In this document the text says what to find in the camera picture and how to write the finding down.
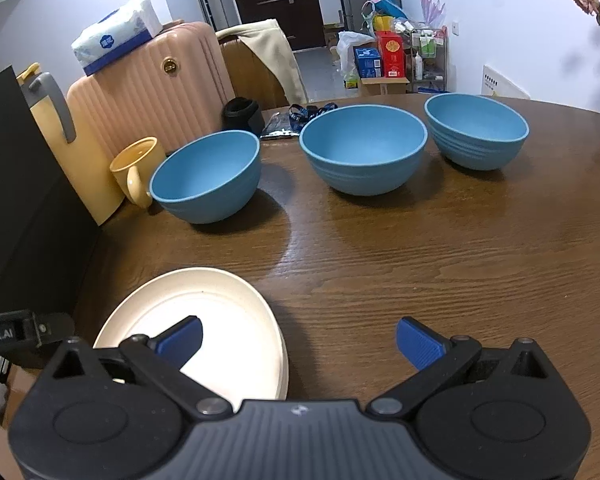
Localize blue bowl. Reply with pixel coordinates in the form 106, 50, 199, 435
299, 105, 428, 196
149, 130, 262, 224
424, 93, 530, 171

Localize metal wire rack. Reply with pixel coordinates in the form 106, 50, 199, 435
407, 25, 449, 94

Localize pink ribbed suitcase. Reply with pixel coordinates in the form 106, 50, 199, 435
66, 21, 237, 157

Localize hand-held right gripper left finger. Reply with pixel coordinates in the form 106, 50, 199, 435
50, 316, 233, 420

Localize yellow kettle grey handle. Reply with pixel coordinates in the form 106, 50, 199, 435
16, 62, 127, 227

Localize black box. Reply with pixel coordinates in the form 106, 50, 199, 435
0, 65, 102, 317

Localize yellow mug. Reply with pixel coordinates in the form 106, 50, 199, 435
110, 136, 167, 209

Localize white plastic bag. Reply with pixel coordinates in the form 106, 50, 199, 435
336, 31, 376, 89

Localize purple wall decoration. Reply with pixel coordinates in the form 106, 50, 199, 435
417, 0, 448, 26

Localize white blue tissue pack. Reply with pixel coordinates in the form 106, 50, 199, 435
71, 0, 163, 78

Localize blue lanyard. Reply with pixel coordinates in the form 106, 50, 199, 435
288, 103, 341, 122

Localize silver foil packet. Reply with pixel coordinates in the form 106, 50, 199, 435
260, 111, 301, 140

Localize blue box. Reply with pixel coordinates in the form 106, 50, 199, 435
354, 46, 385, 80

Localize dark brown door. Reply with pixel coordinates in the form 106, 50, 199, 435
225, 0, 326, 53

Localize colourful bags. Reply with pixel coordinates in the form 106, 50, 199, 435
362, 0, 406, 33

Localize white panel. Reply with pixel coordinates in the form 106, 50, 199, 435
482, 64, 531, 100

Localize red box gold print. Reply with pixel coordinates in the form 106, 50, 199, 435
375, 30, 409, 79

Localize brown wooden chair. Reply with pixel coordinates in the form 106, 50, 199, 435
217, 35, 289, 111

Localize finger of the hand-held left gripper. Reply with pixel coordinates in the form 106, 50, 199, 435
30, 310, 76, 348

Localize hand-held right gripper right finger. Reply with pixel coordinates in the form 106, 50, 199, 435
369, 317, 553, 420

